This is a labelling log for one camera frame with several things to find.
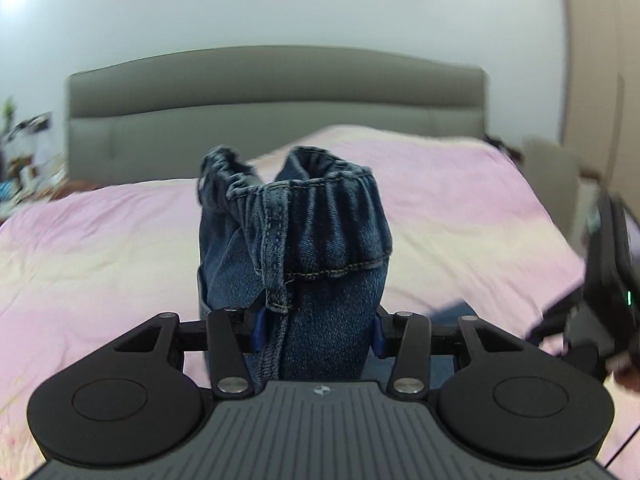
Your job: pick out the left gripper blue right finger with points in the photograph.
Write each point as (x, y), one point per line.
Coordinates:
(406, 337)

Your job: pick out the grey upholstered headboard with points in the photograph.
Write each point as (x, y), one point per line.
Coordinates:
(156, 118)

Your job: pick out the blue denim jeans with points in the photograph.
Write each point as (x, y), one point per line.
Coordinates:
(312, 247)

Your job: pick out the pink bed sheet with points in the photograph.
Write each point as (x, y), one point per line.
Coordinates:
(104, 349)

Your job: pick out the beige wardrobe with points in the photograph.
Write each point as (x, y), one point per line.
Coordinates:
(601, 123)

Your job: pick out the cluttered bedside table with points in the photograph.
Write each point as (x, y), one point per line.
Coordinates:
(33, 166)

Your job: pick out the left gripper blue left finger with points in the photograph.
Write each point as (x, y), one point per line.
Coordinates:
(234, 339)

